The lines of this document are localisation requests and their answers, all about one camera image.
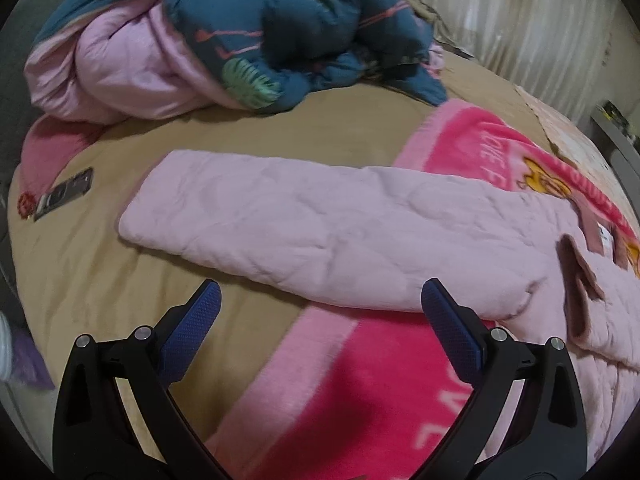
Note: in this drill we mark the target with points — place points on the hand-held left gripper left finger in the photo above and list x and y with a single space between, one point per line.
192 327

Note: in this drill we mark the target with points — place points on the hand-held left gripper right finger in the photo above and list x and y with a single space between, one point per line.
452 332

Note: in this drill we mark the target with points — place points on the pink quilted jacket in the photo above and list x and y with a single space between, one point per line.
350 240

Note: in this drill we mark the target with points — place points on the bed with tan sheet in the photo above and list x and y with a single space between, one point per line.
100 280

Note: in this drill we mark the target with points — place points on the pink printed blanket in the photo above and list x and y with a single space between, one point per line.
365 395

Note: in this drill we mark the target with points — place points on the purple cloth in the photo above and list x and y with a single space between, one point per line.
30 360

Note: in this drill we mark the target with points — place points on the black remote control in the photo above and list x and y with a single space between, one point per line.
65 193

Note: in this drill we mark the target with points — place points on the pink pillow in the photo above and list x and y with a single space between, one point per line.
52 150

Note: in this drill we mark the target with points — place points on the blue floral duvet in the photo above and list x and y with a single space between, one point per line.
250 25

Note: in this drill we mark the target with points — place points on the grey headboard cushion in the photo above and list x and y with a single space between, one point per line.
20 60

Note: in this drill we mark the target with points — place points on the white curtain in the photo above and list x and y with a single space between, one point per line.
525 20

